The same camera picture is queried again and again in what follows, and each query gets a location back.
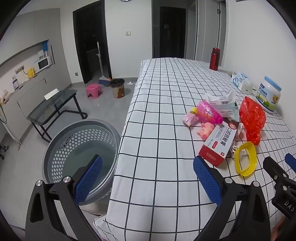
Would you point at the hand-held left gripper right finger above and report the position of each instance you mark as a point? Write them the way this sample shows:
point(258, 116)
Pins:
point(207, 183)

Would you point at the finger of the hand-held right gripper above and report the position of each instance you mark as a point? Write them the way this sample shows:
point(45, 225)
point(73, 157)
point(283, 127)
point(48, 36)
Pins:
point(291, 161)
point(272, 166)

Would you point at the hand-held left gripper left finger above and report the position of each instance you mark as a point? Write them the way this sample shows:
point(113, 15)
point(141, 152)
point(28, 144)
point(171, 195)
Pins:
point(89, 180)

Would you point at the red white toothpaste box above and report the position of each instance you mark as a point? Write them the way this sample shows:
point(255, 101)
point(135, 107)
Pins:
point(217, 143)

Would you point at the white paper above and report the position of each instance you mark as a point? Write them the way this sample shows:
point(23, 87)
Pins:
point(233, 149)

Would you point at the grey perforated laundry basket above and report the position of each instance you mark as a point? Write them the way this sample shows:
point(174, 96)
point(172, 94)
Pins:
point(69, 139)

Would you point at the pink pig toy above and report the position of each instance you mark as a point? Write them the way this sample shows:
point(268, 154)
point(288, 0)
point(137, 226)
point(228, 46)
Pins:
point(205, 131)

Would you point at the red plastic bag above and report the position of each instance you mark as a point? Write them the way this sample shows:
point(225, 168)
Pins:
point(252, 118)

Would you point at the pink mesh plastic cup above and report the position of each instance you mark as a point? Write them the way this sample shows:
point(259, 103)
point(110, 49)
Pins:
point(208, 112)

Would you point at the white mailer bag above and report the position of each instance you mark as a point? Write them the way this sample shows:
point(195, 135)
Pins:
point(222, 102)

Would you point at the pink wrapper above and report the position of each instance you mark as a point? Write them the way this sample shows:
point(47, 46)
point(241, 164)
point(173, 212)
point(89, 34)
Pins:
point(189, 119)

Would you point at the milk powder jar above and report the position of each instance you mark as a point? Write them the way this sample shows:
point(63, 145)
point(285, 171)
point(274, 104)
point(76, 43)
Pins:
point(268, 95)

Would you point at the white checked tablecloth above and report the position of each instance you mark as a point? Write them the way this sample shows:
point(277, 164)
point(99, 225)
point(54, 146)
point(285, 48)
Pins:
point(161, 115)

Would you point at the white plastic box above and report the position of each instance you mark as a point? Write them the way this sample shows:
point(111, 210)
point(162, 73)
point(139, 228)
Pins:
point(246, 87)

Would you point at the dark glass side table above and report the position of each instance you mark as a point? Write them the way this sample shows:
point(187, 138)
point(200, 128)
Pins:
point(53, 104)

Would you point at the pink plastic stool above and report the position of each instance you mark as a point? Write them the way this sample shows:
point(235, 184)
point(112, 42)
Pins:
point(93, 90)

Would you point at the white flat box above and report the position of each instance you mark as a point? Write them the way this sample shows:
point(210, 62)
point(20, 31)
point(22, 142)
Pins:
point(51, 94)

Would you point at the blue white tissue pack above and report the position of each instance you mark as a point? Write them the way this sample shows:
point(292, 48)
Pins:
point(238, 77)

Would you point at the brown bin with black bag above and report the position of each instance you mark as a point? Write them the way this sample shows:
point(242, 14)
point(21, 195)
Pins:
point(117, 89)

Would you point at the broom with blue head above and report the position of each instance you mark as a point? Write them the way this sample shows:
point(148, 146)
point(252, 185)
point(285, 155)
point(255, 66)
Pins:
point(105, 81)

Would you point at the yellow container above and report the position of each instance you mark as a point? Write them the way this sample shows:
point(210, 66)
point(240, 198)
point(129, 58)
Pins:
point(31, 73)

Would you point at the red metal bottle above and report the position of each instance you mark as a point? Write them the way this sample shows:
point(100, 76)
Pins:
point(214, 59)

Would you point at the white microwave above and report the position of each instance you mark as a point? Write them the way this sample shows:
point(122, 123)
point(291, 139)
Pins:
point(44, 63)

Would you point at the dark wooden door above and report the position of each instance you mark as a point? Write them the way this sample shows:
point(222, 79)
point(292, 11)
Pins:
point(172, 32)

